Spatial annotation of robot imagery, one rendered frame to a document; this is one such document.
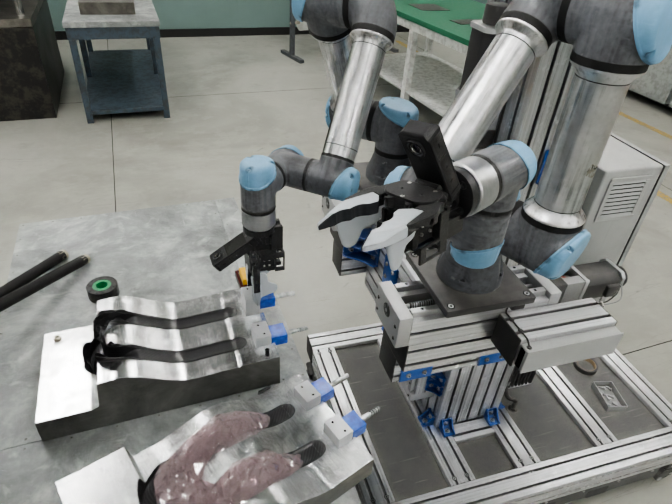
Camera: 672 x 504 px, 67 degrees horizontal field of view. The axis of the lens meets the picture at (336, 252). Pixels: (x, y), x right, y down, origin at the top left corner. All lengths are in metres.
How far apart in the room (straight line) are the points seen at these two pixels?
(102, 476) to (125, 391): 0.20
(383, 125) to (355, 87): 0.38
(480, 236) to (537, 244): 0.27
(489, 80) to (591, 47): 0.15
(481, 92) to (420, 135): 0.32
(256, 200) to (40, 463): 0.67
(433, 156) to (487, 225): 0.21
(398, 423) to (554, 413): 0.60
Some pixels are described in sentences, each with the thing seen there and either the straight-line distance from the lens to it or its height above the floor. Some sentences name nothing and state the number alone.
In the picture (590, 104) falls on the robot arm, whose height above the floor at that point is 1.50.
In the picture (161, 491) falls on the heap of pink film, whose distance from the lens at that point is 1.02.
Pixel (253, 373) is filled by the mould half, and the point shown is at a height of 0.85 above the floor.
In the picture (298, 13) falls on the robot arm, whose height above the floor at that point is 1.52.
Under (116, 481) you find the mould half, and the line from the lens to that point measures 1.02.
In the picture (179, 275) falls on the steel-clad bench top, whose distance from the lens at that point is 1.57.
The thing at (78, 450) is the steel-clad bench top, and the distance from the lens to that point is 1.22.
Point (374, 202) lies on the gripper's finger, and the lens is 0.60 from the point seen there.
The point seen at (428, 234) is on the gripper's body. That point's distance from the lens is 0.64.
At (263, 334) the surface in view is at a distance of 1.19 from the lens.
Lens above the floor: 1.76
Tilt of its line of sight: 36 degrees down
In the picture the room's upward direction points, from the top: 4 degrees clockwise
